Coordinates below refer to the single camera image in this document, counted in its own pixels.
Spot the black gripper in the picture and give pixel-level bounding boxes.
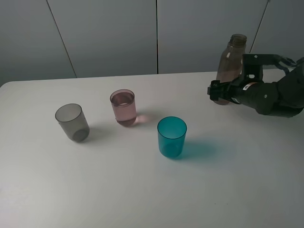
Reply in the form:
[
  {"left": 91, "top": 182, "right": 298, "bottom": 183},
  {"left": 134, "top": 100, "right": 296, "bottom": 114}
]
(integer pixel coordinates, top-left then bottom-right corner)
[{"left": 207, "top": 76, "right": 258, "bottom": 104}]

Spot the translucent smoky water bottle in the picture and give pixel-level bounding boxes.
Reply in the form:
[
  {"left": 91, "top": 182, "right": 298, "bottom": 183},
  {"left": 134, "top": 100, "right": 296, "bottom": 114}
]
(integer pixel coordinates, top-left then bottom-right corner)
[{"left": 212, "top": 34, "right": 248, "bottom": 105}]

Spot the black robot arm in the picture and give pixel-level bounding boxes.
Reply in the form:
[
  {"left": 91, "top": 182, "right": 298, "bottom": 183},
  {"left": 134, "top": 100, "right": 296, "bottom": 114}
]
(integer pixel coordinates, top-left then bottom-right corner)
[{"left": 207, "top": 54, "right": 304, "bottom": 118}]

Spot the translucent teal plastic cup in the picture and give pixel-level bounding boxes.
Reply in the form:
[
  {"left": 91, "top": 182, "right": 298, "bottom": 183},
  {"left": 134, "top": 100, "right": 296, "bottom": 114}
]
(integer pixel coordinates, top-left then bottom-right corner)
[{"left": 157, "top": 116, "right": 187, "bottom": 159}]

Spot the translucent pink plastic cup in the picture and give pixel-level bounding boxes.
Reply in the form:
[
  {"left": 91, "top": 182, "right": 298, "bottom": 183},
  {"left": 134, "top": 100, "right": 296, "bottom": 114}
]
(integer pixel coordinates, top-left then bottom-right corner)
[{"left": 110, "top": 89, "right": 137, "bottom": 127}]

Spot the translucent grey plastic cup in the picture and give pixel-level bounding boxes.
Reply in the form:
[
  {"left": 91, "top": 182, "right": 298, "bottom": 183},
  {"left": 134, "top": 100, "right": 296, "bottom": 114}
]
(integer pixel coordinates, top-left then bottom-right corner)
[{"left": 55, "top": 104, "right": 90, "bottom": 143}]

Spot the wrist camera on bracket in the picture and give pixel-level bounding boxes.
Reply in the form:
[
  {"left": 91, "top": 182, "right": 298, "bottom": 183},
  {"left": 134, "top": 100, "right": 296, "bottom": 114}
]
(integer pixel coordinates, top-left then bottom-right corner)
[{"left": 240, "top": 54, "right": 279, "bottom": 82}]

